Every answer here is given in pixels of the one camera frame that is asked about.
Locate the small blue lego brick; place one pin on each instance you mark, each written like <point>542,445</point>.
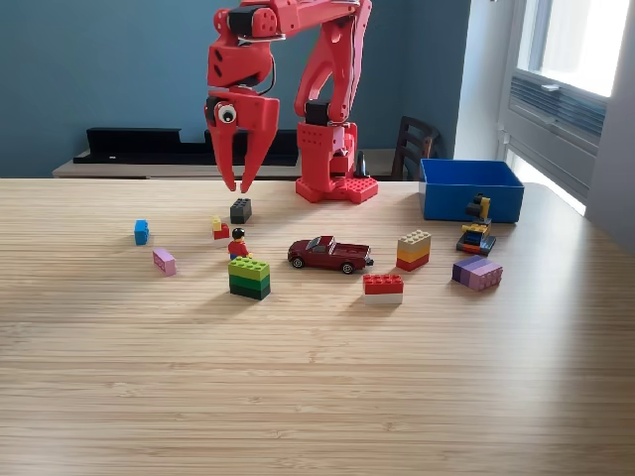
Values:
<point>141,233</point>

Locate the grey vent unit under window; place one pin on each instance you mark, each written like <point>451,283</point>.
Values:
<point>555,129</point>

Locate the small yellow toy digger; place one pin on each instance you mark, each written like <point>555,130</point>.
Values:
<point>476,233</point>

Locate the bright window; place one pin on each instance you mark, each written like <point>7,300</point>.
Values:
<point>585,39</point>

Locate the yellow red white brick stack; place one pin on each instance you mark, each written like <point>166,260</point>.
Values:
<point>221,232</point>

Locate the toy figure red shirt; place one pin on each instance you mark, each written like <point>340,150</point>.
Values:
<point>238,245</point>

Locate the green lego brick stack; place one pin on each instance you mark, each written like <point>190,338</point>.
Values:
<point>249,280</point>

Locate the purple pink brick stack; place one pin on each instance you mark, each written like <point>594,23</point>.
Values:
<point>476,273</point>

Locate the dark red toy car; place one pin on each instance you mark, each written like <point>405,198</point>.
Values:
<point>327,254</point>

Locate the pale wooden sideboard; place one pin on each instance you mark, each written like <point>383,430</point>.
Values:
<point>149,171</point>

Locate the black table clamp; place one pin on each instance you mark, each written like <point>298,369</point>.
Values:
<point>362,166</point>

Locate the tan orange red brick stack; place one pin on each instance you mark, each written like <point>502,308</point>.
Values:
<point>413,252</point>

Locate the pink lego brick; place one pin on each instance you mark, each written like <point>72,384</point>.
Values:
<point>165,262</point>

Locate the black lego brick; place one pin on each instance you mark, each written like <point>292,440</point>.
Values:
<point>240,210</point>

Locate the dark wooden chair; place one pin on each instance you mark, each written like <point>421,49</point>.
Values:
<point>412,149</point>

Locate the blue plastic bin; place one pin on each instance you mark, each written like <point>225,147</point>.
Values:
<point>446,203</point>

